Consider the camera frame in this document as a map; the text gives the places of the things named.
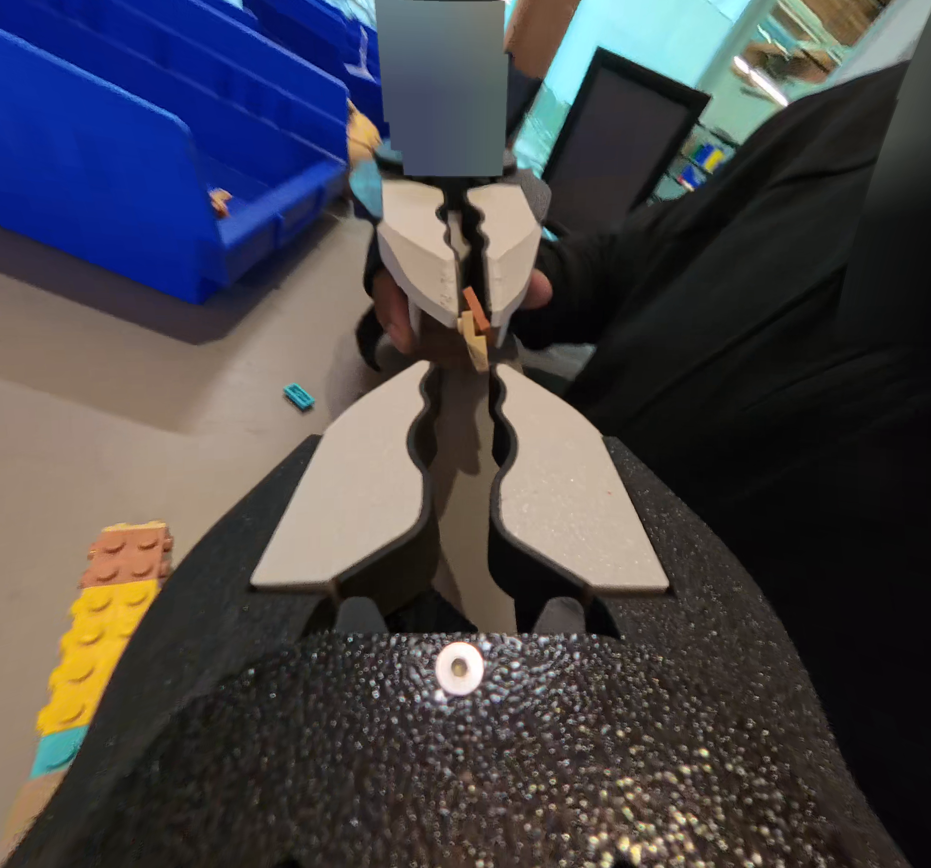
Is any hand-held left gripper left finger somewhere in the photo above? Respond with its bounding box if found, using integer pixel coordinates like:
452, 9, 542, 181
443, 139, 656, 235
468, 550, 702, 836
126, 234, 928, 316
249, 361, 437, 598

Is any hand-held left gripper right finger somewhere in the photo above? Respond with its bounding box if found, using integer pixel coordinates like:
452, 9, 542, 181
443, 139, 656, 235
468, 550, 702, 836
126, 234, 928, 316
489, 365, 670, 600

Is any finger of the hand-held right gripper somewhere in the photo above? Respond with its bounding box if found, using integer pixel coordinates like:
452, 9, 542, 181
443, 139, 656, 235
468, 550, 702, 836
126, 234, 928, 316
465, 184, 544, 338
377, 179, 466, 325

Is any yellow toothed lego piece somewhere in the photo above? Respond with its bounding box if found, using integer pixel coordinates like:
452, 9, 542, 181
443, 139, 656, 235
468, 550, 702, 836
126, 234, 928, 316
458, 309, 490, 373

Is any long multicoloured lego build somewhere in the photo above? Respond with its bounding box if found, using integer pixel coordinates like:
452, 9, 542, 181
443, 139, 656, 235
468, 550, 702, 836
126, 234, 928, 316
29, 521, 176, 804

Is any person's right forearm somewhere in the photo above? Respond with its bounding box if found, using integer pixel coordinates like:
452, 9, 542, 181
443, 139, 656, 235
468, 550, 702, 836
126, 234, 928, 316
538, 64, 917, 403

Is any person's right hand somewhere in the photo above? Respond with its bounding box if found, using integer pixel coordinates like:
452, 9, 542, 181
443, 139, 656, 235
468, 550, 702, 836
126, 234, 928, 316
364, 264, 554, 374

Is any black framed monitor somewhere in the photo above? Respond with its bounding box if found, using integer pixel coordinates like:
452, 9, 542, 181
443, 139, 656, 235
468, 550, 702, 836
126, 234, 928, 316
542, 46, 712, 229

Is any yellow and blue box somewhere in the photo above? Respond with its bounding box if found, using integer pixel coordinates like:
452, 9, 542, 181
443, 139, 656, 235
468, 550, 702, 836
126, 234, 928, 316
680, 143, 728, 189

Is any wooden beam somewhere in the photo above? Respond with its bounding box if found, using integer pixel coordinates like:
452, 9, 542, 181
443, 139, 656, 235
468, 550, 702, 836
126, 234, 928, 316
504, 0, 613, 80

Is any blue plastic storage bin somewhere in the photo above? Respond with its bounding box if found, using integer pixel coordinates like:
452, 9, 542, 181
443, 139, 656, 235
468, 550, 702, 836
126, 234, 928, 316
0, 0, 352, 305
240, 0, 383, 156

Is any person's black clothed body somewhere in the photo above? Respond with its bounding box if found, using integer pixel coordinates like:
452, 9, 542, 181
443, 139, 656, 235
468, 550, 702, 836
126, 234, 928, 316
567, 286, 931, 862

